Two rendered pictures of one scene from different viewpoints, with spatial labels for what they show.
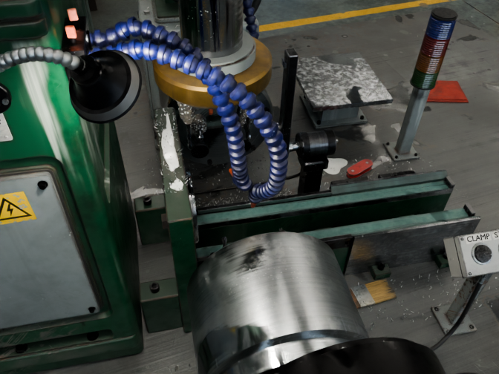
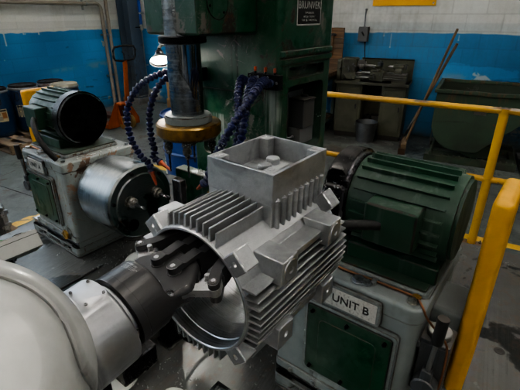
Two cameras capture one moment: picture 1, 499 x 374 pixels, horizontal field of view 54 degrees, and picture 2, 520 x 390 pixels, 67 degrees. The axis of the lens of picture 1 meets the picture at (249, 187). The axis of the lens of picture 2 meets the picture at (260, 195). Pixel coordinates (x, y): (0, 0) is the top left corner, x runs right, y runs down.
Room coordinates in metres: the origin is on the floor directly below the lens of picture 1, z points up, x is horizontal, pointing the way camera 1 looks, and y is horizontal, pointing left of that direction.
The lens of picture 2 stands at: (1.62, -0.48, 1.61)
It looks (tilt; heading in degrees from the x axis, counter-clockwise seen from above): 25 degrees down; 141
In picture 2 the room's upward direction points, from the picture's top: straight up
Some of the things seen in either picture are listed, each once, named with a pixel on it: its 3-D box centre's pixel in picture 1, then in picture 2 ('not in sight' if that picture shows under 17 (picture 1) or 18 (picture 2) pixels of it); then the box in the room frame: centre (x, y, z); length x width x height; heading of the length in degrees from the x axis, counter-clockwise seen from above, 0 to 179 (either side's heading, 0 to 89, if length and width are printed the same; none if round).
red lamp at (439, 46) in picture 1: (435, 42); not in sight; (1.08, -0.44, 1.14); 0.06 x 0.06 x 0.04
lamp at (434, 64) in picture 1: (430, 59); not in sight; (1.08, -0.44, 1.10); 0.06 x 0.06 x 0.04
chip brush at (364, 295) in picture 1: (350, 299); not in sight; (0.57, -0.22, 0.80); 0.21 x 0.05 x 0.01; 109
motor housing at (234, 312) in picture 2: not in sight; (248, 252); (1.27, -0.21, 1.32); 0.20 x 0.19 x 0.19; 103
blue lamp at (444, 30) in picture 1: (440, 25); not in sight; (1.08, -0.44, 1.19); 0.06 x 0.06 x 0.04
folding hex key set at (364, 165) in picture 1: (359, 168); not in sight; (0.99, -0.30, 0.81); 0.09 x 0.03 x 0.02; 128
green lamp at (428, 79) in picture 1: (425, 75); not in sight; (1.08, -0.44, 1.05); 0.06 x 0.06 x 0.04
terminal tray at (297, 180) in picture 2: not in sight; (268, 178); (1.26, -0.17, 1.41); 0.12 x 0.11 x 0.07; 103
